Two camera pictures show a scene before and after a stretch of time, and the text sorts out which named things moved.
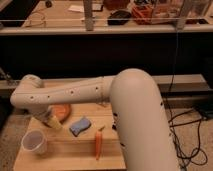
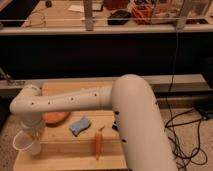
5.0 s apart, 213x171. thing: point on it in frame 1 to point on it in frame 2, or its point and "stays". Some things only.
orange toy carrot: (98, 142) stays
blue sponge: (80, 126) stays
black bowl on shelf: (118, 18) stays
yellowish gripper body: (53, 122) to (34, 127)
